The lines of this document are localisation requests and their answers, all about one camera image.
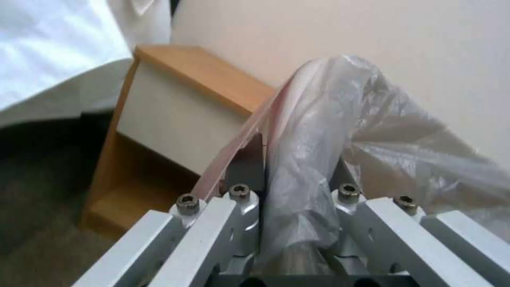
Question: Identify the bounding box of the wooden bedside cabinet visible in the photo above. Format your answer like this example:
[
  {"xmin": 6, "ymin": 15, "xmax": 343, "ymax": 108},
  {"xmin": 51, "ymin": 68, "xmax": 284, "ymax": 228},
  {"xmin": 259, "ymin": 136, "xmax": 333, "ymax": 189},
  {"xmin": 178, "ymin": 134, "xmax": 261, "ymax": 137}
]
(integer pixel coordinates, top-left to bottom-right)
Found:
[{"xmin": 79, "ymin": 44, "xmax": 280, "ymax": 240}]

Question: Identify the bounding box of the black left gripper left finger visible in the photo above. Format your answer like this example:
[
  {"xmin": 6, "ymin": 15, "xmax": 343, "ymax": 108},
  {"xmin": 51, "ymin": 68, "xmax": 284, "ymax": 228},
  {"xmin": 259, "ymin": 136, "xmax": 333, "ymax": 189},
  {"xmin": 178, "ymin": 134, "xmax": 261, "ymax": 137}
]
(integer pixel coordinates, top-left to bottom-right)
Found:
[{"xmin": 74, "ymin": 134, "xmax": 267, "ymax": 287}]

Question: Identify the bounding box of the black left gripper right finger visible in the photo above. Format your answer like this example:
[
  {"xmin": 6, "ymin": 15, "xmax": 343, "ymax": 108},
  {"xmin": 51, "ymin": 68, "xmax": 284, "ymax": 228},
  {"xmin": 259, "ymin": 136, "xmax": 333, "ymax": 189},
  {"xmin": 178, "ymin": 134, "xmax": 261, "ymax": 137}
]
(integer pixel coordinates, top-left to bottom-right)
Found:
[{"xmin": 326, "ymin": 158, "xmax": 510, "ymax": 287}]

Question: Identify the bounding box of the translucent plastic garbage bag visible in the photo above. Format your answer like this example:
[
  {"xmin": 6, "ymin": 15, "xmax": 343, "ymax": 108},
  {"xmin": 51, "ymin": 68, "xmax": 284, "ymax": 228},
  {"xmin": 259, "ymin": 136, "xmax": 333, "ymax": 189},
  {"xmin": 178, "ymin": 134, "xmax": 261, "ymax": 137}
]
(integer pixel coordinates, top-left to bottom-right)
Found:
[{"xmin": 194, "ymin": 53, "xmax": 510, "ymax": 271}]

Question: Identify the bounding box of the bed with white sheet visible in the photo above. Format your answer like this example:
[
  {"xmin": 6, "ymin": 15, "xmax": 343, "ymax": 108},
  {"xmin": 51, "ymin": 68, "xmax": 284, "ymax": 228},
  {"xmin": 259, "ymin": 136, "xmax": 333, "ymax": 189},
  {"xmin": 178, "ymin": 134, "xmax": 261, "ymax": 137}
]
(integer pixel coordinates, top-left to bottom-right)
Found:
[{"xmin": 0, "ymin": 0, "xmax": 135, "ymax": 130}]

